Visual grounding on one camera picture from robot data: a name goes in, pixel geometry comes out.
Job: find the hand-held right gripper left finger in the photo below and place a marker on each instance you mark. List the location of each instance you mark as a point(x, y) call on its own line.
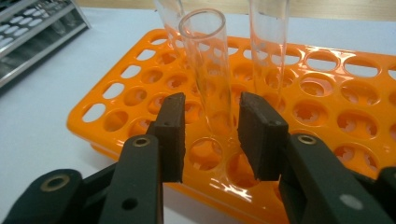
point(140, 186)

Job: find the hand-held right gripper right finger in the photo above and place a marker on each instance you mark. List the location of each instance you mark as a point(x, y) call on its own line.
point(317, 186)

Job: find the orange plastic test tube rack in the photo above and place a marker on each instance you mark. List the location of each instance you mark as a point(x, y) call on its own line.
point(327, 109)

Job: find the clear glass test tube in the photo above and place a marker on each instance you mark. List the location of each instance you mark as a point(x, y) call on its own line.
point(269, 37)
point(169, 18)
point(207, 77)

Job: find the silver metal test tube rack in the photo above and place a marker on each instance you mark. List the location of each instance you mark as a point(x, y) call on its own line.
point(37, 40)

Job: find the white board sheet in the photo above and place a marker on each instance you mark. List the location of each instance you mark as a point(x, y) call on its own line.
point(37, 130)

